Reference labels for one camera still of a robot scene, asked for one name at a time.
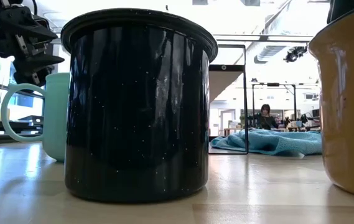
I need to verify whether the black frame wooden shelf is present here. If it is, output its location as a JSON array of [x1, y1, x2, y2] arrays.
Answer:
[[208, 44, 249, 156]]

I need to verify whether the person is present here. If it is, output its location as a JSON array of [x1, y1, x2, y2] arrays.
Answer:
[[251, 104, 279, 130]]

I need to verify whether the black metal frame rig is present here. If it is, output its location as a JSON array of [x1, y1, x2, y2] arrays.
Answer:
[[251, 82, 298, 128]]

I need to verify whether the turquoise ceramic mug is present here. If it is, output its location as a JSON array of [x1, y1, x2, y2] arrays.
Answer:
[[1, 72, 71, 163]]

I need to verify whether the mustard yellow mug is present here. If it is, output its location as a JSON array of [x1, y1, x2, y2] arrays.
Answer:
[[308, 2, 354, 202]]

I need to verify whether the blue microfibre cloth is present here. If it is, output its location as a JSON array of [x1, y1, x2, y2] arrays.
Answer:
[[210, 128, 323, 157]]

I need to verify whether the black speckled enamel mug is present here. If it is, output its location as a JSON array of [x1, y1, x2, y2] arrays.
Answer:
[[60, 8, 219, 203]]

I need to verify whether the black ceiling spotlight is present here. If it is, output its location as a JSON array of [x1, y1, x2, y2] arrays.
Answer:
[[284, 45, 308, 63]]

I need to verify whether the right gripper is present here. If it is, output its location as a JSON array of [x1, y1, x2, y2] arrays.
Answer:
[[326, 0, 354, 25]]

